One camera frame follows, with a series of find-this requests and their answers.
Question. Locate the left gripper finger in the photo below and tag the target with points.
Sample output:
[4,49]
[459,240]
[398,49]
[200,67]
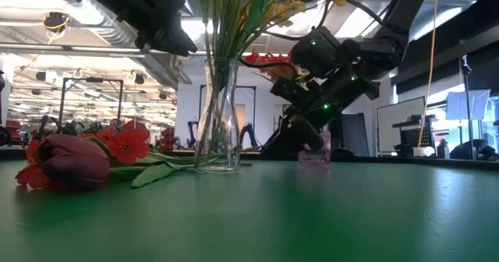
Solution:
[175,41]

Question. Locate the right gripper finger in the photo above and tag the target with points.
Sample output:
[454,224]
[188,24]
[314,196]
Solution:
[277,147]
[306,141]

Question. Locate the pink ribbed glass vase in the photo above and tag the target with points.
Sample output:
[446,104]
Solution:
[316,158]

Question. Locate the yellow flower bunch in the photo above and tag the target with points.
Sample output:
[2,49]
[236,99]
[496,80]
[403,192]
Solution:
[228,32]

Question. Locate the clear glass vase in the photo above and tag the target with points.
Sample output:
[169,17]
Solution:
[218,137]

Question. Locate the red flower bunch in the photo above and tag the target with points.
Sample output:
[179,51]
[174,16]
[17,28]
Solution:
[126,145]
[273,61]

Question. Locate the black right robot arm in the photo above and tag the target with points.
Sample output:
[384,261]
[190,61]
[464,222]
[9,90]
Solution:
[390,51]

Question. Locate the black background robot arm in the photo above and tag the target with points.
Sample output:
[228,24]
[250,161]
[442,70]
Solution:
[192,133]
[249,135]

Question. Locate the black panel screen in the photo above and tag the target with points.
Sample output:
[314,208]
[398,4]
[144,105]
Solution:
[352,133]

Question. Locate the long LED light bar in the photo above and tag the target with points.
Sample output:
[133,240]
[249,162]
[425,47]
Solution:
[97,49]

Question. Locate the whiteboard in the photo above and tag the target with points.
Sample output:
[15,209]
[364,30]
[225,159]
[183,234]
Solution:
[401,117]

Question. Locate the black equipment rack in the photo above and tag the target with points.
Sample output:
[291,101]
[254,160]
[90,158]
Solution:
[413,133]

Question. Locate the small white box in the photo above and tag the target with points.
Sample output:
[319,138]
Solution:
[424,151]

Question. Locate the gray bottle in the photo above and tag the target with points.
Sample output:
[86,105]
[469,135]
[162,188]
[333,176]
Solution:
[443,149]

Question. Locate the black light stand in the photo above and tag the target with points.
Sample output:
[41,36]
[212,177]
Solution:
[466,82]

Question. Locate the white softbox panel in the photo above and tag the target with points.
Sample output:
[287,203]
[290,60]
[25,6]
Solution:
[468,104]

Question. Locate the black rounded bag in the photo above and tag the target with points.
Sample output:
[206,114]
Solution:
[471,151]

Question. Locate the dark red tulip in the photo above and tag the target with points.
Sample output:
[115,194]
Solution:
[74,162]

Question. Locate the silver ventilation duct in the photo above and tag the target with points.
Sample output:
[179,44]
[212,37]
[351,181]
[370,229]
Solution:
[160,69]

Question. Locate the black rig frame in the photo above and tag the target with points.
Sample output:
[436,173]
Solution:
[91,80]
[249,86]

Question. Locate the black ceiling camera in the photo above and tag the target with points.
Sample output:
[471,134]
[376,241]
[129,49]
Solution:
[54,20]

